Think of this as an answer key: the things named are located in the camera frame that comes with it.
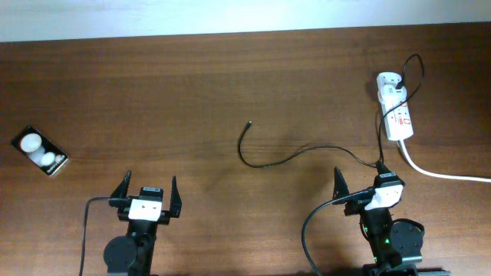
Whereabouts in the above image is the black usb charging cable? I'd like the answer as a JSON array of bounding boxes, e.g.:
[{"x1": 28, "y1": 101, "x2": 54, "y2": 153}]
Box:
[{"x1": 237, "y1": 53, "x2": 426, "y2": 169}]

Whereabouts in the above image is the white usb wall charger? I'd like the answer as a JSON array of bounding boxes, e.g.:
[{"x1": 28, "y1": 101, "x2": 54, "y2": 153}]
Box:
[{"x1": 377, "y1": 84, "x2": 407, "y2": 104}]

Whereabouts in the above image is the white power strip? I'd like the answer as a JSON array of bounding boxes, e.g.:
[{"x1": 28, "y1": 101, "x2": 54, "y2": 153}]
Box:
[{"x1": 377, "y1": 72, "x2": 414, "y2": 141}]

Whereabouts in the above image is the black smartphone with white circles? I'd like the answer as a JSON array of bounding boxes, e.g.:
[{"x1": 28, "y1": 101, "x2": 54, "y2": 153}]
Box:
[{"x1": 11, "y1": 126, "x2": 70, "y2": 177}]

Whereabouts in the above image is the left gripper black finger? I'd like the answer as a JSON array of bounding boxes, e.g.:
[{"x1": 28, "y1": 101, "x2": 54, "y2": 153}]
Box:
[
  {"x1": 108, "y1": 170, "x2": 131, "y2": 207},
  {"x1": 170, "y1": 176, "x2": 182, "y2": 218}
]

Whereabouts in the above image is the white power strip cord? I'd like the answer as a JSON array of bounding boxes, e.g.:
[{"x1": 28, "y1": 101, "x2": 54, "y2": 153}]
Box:
[{"x1": 397, "y1": 139, "x2": 491, "y2": 183}]

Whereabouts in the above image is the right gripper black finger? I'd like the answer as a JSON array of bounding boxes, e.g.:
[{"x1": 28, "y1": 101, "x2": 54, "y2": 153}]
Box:
[
  {"x1": 332, "y1": 167, "x2": 350, "y2": 205},
  {"x1": 375, "y1": 160, "x2": 391, "y2": 175}
]

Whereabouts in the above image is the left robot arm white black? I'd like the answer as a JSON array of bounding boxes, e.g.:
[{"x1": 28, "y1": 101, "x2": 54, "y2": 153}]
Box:
[{"x1": 104, "y1": 172, "x2": 183, "y2": 275}]

